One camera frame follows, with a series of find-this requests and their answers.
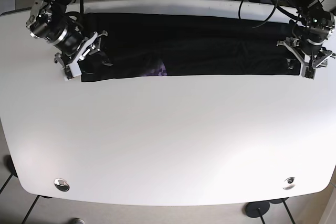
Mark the grey shoe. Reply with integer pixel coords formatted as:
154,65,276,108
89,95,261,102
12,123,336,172
69,218,85,224

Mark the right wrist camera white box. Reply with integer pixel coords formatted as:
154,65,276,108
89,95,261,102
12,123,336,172
64,62,82,81

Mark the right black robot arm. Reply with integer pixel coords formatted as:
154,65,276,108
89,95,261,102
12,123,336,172
26,0,112,79

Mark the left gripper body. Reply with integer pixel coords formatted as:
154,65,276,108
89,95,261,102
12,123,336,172
277,37,335,69

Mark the silver table grommet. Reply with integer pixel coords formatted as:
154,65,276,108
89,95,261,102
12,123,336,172
54,178,70,192
282,177,296,190

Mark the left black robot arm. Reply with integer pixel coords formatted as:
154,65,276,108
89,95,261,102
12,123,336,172
270,0,335,73

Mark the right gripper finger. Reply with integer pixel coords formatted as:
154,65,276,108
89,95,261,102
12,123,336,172
89,48,113,66

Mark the black T-shirt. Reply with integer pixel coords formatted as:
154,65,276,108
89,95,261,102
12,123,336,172
80,13,301,82

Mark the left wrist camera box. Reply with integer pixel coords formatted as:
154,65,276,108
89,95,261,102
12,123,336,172
301,66,316,80

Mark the right silver table grommet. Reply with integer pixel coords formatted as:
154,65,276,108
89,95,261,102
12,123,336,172
282,177,296,190

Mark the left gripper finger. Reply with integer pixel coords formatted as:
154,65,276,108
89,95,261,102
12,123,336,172
286,58,295,70

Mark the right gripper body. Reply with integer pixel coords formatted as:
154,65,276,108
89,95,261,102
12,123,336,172
54,31,108,72

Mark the black round stand base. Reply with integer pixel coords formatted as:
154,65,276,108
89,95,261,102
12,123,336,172
245,201,270,218

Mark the left silver table grommet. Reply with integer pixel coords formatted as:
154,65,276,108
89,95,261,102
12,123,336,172
54,178,70,192

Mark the black table leg left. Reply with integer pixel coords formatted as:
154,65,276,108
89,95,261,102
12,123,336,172
0,155,18,194

